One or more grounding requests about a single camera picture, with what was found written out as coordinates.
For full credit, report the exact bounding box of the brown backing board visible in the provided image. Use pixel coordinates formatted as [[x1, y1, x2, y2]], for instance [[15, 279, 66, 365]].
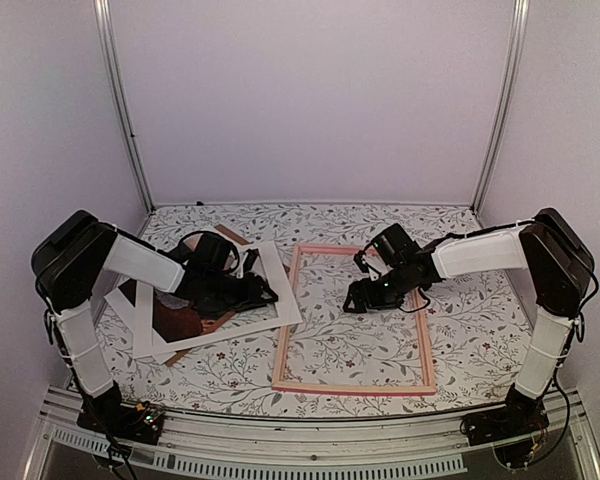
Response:
[[164, 224, 250, 367]]

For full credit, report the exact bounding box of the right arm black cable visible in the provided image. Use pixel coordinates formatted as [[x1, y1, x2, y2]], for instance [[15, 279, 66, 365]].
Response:
[[397, 287, 431, 315]]

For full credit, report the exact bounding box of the aluminium corner post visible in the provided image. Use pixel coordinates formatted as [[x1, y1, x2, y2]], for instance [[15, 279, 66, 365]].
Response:
[[471, 0, 530, 215], [93, 0, 155, 214]]

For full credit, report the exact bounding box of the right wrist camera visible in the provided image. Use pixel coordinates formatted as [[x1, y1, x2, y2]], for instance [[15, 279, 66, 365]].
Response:
[[353, 250, 382, 280]]

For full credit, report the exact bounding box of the white mat board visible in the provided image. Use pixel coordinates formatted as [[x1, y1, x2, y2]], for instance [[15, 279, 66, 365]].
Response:
[[129, 241, 302, 363]]

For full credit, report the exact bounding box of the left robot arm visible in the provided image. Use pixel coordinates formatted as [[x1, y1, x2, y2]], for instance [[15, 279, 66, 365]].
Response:
[[31, 210, 279, 434]]

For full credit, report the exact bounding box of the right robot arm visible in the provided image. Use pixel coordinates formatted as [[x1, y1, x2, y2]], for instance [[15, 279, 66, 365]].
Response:
[[343, 208, 599, 443]]

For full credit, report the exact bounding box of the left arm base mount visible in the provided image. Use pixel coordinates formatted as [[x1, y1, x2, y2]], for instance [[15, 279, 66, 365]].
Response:
[[77, 400, 164, 446]]

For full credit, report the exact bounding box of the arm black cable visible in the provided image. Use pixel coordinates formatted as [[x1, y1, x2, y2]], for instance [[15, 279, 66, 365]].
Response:
[[175, 230, 244, 274], [397, 287, 431, 315]]

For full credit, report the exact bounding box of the photo print with white border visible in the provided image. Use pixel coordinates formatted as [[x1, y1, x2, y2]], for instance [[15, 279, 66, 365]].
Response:
[[103, 230, 231, 351]]

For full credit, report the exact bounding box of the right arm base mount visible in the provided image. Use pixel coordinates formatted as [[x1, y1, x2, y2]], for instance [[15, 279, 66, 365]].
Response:
[[460, 407, 549, 446]]

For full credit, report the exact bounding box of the pink wooden picture frame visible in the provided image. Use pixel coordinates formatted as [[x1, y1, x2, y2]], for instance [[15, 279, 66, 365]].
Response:
[[271, 244, 437, 397]]

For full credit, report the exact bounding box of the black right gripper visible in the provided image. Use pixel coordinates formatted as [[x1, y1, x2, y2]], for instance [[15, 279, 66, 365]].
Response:
[[342, 264, 412, 315]]

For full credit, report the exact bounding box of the left aluminium corner post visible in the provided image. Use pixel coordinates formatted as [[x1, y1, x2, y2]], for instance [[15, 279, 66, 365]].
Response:
[[93, 0, 155, 214]]

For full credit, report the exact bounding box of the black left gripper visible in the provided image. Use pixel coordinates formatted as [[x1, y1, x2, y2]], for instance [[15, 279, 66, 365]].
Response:
[[205, 270, 278, 313]]

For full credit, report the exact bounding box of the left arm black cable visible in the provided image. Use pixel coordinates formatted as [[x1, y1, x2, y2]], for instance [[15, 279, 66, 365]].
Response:
[[175, 230, 244, 274]]

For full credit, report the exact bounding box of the right aluminium corner post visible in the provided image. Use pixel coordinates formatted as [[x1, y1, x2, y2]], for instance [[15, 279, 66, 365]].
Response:
[[471, 0, 530, 215]]

